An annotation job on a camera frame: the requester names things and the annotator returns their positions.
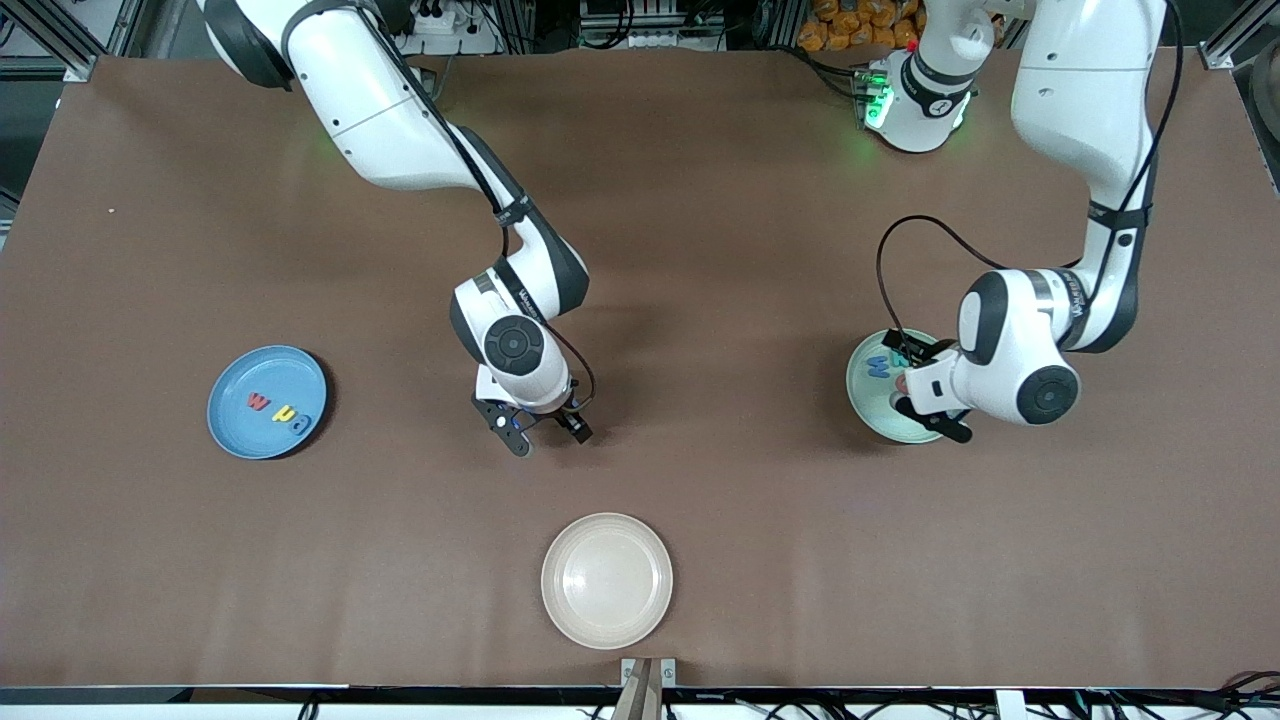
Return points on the blue plate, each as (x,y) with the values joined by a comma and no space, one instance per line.
(240,430)

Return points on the green plate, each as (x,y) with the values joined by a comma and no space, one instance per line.
(868,405)

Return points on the pink small letter w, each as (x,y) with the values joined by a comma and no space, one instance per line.
(258,401)

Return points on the metal table edge bracket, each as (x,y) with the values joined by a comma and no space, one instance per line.
(628,670)

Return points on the white power strip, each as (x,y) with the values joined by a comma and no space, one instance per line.
(455,22)

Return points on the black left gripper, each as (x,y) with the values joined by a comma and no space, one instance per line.
(917,357)

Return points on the aluminium frame profile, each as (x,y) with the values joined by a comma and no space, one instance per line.
(85,65)
(1225,52)

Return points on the yellow small letter h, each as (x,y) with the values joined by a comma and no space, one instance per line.
(284,412)

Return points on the blue capital letter W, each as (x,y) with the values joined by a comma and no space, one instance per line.
(878,367)

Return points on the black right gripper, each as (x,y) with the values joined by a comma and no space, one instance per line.
(562,417)

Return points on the white table edge rail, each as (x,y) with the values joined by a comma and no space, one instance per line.
(100,712)

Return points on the brown table cover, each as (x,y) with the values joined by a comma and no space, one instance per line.
(900,560)

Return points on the camera mount pole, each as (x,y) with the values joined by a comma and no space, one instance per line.
(642,700)

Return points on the orange packets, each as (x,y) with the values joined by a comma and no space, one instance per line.
(860,25)

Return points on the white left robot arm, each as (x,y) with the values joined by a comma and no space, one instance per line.
(1080,90)

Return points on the beige plate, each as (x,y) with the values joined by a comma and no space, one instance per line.
(607,581)

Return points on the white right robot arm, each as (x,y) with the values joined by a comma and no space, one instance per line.
(400,130)

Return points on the black equipment rack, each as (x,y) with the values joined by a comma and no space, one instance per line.
(650,25)

